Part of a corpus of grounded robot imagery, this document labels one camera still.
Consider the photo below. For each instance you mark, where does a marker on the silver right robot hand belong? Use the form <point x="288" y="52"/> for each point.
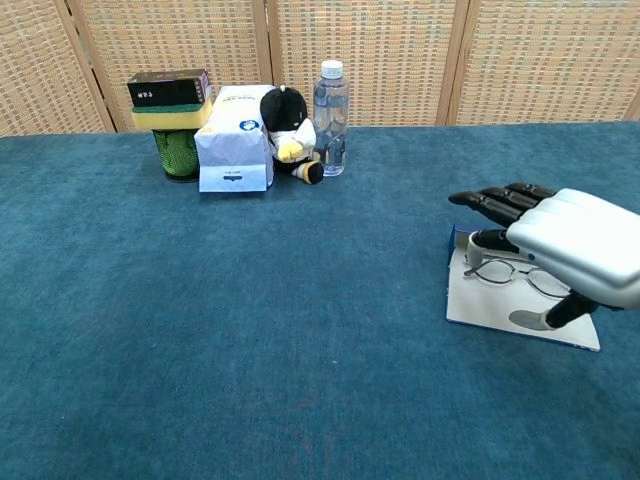
<point x="575" y="240"/>

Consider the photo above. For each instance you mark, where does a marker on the thin-framed eyeglasses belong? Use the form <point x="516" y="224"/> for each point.
<point x="520" y="272"/>

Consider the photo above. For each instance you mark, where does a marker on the blue glasses case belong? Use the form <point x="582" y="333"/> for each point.
<point x="500" y="305"/>

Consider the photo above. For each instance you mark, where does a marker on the woven folding screen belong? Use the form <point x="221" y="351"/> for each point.
<point x="390" y="55"/>

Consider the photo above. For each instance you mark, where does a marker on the clear plastic water bottle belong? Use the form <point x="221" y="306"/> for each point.
<point x="331" y="120"/>

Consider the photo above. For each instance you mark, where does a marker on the black and white plush toy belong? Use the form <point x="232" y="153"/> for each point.
<point x="287" y="122"/>

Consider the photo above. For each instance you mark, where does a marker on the white tissue pack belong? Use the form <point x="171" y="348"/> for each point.
<point x="232" y="145"/>

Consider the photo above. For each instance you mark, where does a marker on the green mesh cup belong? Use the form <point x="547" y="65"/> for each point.
<point x="175" y="152"/>

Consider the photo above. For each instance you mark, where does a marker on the yellow green sponge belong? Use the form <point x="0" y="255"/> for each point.
<point x="170" y="117"/>

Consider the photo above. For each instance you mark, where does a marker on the black small box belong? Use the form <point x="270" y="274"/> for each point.
<point x="165" y="90"/>

